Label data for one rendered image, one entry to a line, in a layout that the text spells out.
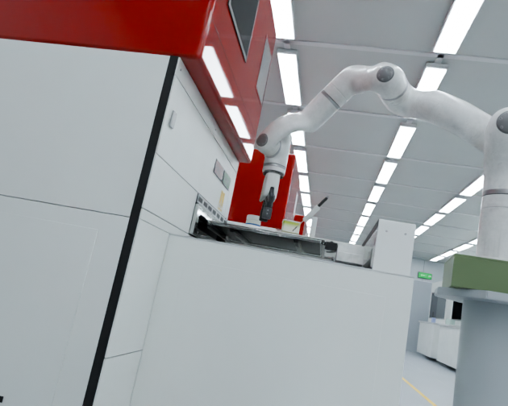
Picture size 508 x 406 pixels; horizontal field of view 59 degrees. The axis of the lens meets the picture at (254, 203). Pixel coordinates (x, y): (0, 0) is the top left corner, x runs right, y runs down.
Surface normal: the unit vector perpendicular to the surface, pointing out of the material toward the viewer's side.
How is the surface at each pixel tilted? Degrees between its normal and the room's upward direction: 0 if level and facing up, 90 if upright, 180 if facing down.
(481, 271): 90
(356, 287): 90
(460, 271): 90
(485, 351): 90
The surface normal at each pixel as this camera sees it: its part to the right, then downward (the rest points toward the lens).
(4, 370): -0.15, -0.22
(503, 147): -0.62, 0.39
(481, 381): -0.67, -0.27
